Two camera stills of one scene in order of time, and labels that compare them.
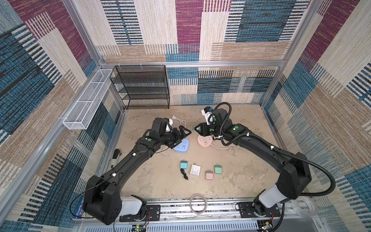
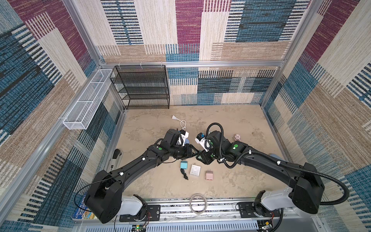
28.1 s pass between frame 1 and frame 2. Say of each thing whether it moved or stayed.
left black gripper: moved
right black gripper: moved
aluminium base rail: stayed
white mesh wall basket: stayed
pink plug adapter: stayed
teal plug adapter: stayed
